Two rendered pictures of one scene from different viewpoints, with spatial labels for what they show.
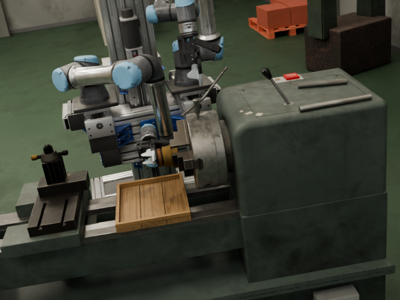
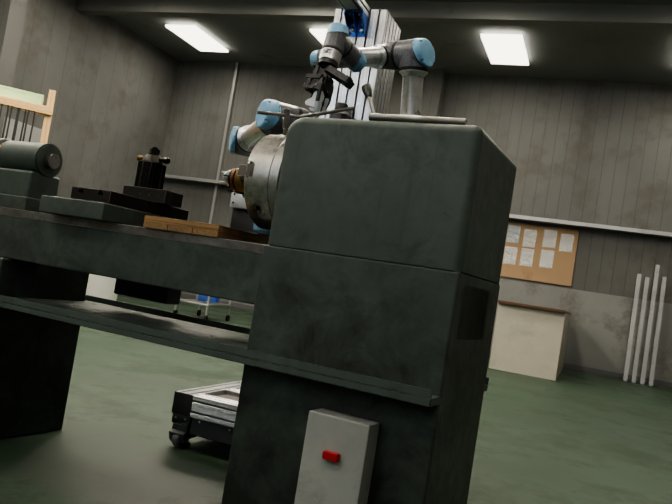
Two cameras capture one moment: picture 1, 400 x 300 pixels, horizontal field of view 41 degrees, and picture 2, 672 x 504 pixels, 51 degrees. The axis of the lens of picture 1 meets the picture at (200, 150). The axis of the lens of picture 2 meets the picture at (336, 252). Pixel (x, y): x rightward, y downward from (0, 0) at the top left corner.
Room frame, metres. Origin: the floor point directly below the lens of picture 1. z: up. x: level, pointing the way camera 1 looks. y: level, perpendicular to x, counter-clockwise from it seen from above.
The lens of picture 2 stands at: (0.12, -1.36, 0.79)
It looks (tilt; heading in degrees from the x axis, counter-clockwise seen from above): 2 degrees up; 30
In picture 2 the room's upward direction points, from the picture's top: 9 degrees clockwise
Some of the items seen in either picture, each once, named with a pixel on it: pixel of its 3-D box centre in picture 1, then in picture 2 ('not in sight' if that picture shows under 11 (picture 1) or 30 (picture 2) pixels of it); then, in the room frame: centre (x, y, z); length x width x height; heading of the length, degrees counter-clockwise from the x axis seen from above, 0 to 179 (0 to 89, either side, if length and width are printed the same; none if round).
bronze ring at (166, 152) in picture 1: (167, 156); (245, 180); (2.03, 0.14, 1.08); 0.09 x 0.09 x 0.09; 4
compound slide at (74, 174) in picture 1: (63, 183); (152, 196); (2.08, 0.59, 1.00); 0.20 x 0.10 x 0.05; 94
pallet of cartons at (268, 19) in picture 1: (280, 15); not in sight; (8.83, -1.59, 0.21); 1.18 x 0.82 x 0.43; 10
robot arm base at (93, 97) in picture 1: (92, 90); not in sight; (2.66, 0.50, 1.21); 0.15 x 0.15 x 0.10
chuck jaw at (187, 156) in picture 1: (187, 160); (249, 174); (1.94, 0.06, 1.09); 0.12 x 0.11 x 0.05; 4
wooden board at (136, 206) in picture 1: (151, 200); (212, 233); (2.02, 0.23, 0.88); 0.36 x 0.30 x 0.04; 4
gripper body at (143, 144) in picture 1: (147, 148); not in sight; (2.13, 0.22, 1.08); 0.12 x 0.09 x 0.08; 3
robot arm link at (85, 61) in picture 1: (87, 68); not in sight; (2.66, 0.50, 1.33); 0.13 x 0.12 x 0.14; 143
